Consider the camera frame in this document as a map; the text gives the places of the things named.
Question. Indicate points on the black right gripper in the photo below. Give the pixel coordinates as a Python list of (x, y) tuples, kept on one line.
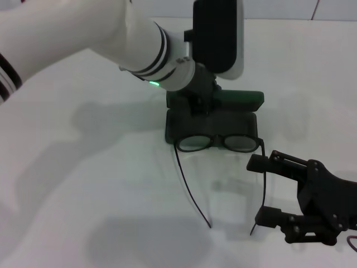
[(326, 201)]

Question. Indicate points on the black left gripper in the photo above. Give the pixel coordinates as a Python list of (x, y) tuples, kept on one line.
[(202, 81)]

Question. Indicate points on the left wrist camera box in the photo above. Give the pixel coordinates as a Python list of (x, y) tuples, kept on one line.
[(214, 36)]

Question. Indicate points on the black thin-framed glasses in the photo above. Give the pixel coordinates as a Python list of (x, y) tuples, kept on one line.
[(216, 143)]

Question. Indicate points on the green glasses case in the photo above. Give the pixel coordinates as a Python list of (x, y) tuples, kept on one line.
[(237, 123)]

